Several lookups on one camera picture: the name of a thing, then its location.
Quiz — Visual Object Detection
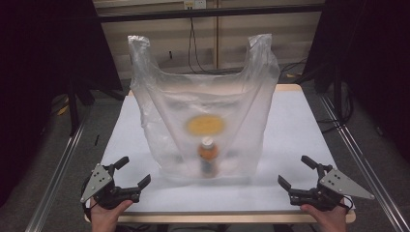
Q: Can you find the black metal stand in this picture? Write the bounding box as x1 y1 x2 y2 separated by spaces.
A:
295 62 356 128

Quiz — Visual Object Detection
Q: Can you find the translucent plastic bag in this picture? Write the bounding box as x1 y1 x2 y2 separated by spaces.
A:
127 33 281 187

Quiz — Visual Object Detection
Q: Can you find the person's right hand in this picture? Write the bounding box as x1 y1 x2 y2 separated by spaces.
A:
300 202 349 232

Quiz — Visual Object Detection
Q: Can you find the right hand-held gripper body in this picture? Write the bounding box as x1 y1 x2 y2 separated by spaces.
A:
288 163 376 213

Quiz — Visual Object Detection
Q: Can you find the yellow floor tape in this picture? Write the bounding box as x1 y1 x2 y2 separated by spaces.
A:
56 98 71 117

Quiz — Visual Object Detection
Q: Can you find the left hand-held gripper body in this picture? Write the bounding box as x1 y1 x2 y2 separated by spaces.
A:
79 162 142 210

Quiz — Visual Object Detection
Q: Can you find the black curtain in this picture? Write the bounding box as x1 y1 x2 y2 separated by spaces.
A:
0 0 124 208
302 0 410 162

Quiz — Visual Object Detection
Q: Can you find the white table mat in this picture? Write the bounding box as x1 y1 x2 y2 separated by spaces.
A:
85 91 356 215

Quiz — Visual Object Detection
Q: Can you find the black horizontal bar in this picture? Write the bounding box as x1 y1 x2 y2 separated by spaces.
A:
96 3 325 24

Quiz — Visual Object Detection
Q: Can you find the black hanging cable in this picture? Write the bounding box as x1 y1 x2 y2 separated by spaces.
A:
188 16 241 75

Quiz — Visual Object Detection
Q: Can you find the metal floor rail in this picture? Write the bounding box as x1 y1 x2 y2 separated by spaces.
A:
318 94 410 232
24 114 89 232

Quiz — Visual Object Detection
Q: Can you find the black floor cable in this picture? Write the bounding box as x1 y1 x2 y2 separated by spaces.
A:
279 57 308 80

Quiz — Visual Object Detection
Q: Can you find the person's left hand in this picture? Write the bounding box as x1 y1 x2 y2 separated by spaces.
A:
89 197 133 232

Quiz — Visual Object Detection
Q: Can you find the orange drink bottle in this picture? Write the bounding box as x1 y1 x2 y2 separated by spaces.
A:
196 135 220 179

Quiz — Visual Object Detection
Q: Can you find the wooden table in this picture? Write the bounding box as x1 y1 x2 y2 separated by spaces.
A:
83 83 358 225

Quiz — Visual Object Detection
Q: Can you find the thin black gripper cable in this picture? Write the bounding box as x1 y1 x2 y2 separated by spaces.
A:
339 194 355 215
80 178 95 221

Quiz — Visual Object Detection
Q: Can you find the white wall outlet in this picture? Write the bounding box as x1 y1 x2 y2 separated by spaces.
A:
183 0 207 11

